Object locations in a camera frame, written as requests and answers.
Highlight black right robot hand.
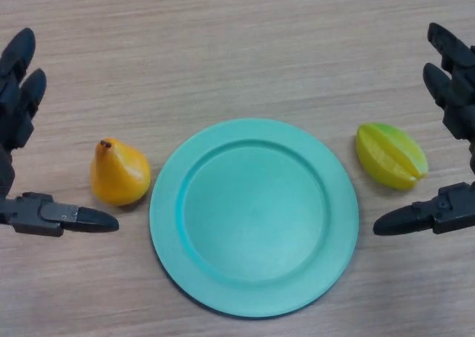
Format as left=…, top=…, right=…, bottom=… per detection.
left=373, top=22, right=475, bottom=237

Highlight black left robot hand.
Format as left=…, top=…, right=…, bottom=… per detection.
left=0, top=27, right=120, bottom=238

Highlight yellow pear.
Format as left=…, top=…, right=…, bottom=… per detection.
left=91, top=137, right=152, bottom=207

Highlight green round plate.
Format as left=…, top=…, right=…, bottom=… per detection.
left=149, top=118, right=360, bottom=319

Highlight yellow-green starfruit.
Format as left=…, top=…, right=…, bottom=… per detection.
left=355, top=122, right=429, bottom=192

